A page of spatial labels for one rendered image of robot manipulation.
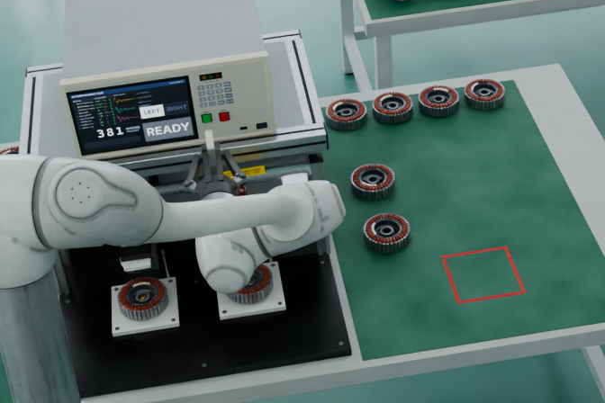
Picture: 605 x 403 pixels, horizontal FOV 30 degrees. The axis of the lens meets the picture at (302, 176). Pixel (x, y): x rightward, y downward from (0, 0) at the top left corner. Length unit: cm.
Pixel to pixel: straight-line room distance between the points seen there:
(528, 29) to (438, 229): 224
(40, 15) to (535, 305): 330
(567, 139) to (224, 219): 141
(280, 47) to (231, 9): 27
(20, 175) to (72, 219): 12
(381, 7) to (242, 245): 168
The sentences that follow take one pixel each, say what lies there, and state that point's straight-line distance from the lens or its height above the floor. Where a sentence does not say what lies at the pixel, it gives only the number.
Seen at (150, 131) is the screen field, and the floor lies 117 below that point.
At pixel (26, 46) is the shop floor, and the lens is 514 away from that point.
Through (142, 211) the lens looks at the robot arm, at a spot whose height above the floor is 160.
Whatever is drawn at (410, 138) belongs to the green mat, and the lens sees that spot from 305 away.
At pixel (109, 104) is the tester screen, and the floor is 125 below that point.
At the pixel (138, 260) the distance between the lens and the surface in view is 258.
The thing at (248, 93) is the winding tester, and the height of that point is 123.
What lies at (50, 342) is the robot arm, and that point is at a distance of 173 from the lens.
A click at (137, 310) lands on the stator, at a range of 256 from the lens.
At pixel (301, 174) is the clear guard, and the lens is 245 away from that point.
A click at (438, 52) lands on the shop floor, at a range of 474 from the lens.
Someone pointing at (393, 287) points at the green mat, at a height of 75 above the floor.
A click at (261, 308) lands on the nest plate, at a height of 78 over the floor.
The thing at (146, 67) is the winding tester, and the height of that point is 132.
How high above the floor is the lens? 262
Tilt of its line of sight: 39 degrees down
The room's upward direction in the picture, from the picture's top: 6 degrees counter-clockwise
